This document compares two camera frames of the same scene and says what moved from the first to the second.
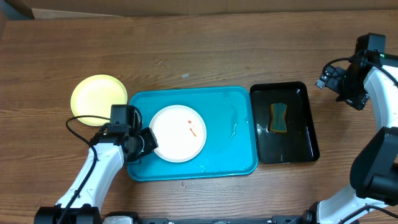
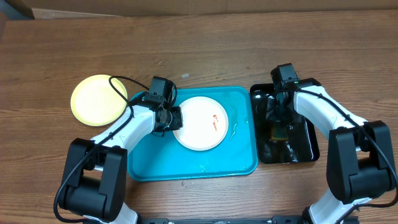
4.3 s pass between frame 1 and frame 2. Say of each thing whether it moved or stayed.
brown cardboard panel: stayed
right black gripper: moved
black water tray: stayed
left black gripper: moved
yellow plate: stayed
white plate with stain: moved
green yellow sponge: moved
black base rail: stayed
